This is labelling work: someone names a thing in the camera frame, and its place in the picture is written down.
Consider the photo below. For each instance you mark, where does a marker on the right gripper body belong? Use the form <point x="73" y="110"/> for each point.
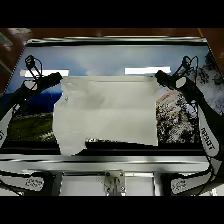
<point x="163" y="79"/>

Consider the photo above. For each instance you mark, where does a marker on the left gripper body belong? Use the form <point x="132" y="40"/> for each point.
<point x="52" y="79"/>

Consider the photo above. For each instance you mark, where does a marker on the white T-shirt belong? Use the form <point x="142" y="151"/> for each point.
<point x="106" y="110"/>

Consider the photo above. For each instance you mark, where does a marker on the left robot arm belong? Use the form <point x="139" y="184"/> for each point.
<point x="20" y="100"/>

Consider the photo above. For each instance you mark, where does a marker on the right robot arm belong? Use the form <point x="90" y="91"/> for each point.
<point x="203" y="126"/>

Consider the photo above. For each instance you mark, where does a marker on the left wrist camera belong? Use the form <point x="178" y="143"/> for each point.
<point x="31" y="65"/>

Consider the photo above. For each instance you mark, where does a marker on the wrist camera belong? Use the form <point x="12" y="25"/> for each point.
<point x="188" y="65"/>
<point x="31" y="65"/>

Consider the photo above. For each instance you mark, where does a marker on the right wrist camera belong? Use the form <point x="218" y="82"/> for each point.
<point x="188" y="65"/>

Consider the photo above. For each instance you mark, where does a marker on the silver frame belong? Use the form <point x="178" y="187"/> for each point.
<point x="110" y="166"/>

